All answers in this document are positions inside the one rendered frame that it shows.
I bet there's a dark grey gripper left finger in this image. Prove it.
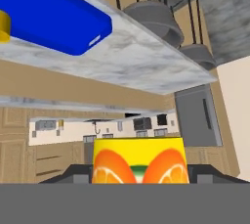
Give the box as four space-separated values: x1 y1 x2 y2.
38 163 94 185

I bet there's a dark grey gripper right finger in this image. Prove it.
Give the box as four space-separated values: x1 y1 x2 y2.
187 163 250 185

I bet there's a yellow orange-print cup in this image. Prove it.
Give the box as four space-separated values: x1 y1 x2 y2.
91 137 190 185

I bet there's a blue tray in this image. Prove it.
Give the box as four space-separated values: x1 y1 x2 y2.
0 0 114 57

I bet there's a yellow mug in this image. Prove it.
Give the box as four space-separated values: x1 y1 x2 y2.
0 10 13 44

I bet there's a black tap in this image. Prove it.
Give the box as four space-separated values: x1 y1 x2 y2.
91 120 101 135

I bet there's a grey fridge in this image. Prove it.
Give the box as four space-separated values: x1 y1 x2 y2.
174 83 225 148

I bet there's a grey toaster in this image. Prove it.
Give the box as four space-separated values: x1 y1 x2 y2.
34 119 58 131

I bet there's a wooden cupboard run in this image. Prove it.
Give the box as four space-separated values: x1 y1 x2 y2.
0 106 96 184

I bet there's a small black appliance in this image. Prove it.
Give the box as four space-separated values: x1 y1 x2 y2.
156 113 169 127

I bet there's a grey bar stool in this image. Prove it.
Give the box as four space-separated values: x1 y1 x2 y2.
110 0 186 49
170 0 218 71

